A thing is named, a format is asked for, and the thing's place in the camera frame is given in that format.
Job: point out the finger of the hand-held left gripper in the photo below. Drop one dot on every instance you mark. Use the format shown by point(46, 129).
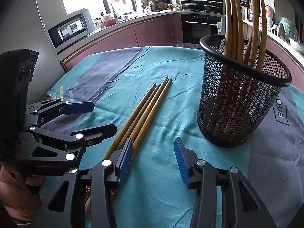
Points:
point(78, 108)
point(99, 131)

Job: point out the black mesh holder cup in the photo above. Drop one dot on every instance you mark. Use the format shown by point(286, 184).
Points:
point(237, 114)

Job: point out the pink bowl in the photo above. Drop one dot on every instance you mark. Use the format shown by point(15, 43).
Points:
point(108, 23)

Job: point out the frying pan with glass lid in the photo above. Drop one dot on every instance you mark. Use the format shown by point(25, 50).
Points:
point(211, 6)

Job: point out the bunch of wooden chopsticks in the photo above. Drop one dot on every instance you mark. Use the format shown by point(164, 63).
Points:
point(234, 28)

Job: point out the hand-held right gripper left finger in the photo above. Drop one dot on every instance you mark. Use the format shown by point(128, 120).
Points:
point(123, 161)

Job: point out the pink electric kettle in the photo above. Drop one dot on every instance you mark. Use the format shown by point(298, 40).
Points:
point(269, 10)

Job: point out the pink base cabinet run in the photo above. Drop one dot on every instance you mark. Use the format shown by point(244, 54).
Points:
point(294, 61)
point(152, 33)

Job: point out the person's left hand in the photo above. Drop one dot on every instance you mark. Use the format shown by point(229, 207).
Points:
point(16, 192)

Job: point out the black wok with lid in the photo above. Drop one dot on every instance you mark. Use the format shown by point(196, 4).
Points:
point(189, 5)

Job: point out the white dotted mug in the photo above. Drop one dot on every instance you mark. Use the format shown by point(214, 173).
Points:
point(148, 9)

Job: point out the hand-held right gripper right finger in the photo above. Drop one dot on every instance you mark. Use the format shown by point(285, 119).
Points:
point(182, 163)

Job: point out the black built-in oven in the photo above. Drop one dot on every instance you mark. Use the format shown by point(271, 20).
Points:
point(201, 28)

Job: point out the teal grey printed tablecloth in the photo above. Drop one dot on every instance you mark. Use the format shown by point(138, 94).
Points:
point(166, 194)

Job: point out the white countertop oven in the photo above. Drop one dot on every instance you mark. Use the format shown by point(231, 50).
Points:
point(68, 28)

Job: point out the steel sink faucet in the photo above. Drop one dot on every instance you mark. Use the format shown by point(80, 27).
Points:
point(114, 7)

